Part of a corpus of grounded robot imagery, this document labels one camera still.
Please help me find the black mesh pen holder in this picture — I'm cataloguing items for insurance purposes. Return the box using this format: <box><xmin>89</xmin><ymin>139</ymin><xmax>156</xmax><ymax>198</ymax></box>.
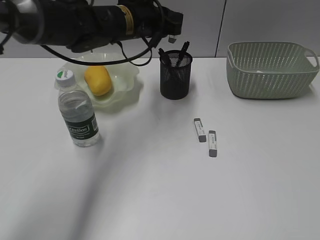
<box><xmin>159</xmin><ymin>50</ymin><xmax>193</xmax><ymax>100</ymax></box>

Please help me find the green woven plastic basket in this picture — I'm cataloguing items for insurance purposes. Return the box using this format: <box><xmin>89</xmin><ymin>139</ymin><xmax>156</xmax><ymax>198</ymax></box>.
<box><xmin>226</xmin><ymin>41</ymin><xmax>320</xmax><ymax>100</ymax></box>

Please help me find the yellow mango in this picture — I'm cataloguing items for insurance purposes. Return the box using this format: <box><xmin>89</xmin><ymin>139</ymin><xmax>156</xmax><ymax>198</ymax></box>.
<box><xmin>84</xmin><ymin>65</ymin><xmax>113</xmax><ymax>97</ymax></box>

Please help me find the grey white eraser front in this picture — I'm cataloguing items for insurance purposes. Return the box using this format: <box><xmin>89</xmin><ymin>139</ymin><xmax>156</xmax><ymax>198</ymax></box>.
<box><xmin>168</xmin><ymin>35</ymin><xmax>177</xmax><ymax>44</ymax></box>

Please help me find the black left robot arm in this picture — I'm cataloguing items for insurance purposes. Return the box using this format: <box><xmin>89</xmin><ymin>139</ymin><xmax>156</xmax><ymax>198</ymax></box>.
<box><xmin>0</xmin><ymin>0</ymin><xmax>184</xmax><ymax>53</ymax></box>

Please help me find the clear water bottle green label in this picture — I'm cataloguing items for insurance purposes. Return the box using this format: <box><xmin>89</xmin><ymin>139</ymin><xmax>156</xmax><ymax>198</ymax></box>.
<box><xmin>55</xmin><ymin>68</ymin><xmax>100</xmax><ymax>147</ymax></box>

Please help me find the pale green wavy plate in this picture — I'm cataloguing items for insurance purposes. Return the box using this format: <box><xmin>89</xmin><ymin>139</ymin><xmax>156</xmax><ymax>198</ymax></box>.
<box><xmin>57</xmin><ymin>62</ymin><xmax>140</xmax><ymax>110</ymax></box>

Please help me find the black marker pen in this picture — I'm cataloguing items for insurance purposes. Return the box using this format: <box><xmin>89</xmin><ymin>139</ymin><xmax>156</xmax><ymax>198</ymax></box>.
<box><xmin>180</xmin><ymin>41</ymin><xmax>190</xmax><ymax>55</ymax></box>
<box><xmin>175</xmin><ymin>51</ymin><xmax>185</xmax><ymax>67</ymax></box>
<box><xmin>158</xmin><ymin>48</ymin><xmax>172</xmax><ymax>67</ymax></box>

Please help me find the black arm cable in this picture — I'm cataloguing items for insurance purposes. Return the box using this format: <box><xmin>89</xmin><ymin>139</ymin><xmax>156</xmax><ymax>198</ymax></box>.
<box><xmin>0</xmin><ymin>0</ymin><xmax>163</xmax><ymax>67</ymax></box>

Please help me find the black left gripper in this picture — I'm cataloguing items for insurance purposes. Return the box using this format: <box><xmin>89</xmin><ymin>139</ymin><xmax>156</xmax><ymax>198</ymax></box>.
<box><xmin>132</xmin><ymin>0</ymin><xmax>184</xmax><ymax>38</ymax></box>

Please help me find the grey white eraser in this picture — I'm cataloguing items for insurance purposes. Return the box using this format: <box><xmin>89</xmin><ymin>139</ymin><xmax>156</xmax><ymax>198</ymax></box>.
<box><xmin>208</xmin><ymin>130</ymin><xmax>218</xmax><ymax>158</ymax></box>
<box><xmin>168</xmin><ymin>35</ymin><xmax>177</xmax><ymax>44</ymax></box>
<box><xmin>193</xmin><ymin>118</ymin><xmax>207</xmax><ymax>143</ymax></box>

